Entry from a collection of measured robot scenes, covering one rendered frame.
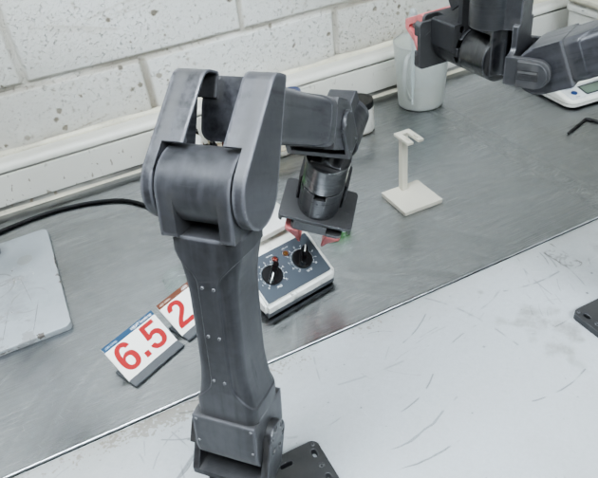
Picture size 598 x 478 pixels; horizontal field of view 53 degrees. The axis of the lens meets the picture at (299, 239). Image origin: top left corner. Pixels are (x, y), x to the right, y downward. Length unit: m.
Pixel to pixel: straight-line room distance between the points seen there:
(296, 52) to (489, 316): 0.79
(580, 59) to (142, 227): 0.78
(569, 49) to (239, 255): 0.47
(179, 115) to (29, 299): 0.64
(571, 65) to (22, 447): 0.81
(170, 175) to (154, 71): 0.86
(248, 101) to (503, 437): 0.50
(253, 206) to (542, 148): 0.92
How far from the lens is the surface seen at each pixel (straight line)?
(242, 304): 0.51
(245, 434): 0.59
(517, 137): 1.34
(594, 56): 0.78
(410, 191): 1.13
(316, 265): 0.92
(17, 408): 0.92
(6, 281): 1.13
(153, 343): 0.89
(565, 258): 1.02
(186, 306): 0.92
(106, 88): 1.31
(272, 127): 0.48
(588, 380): 0.85
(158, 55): 1.32
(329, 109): 0.65
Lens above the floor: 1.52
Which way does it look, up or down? 37 degrees down
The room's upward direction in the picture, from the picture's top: 7 degrees counter-clockwise
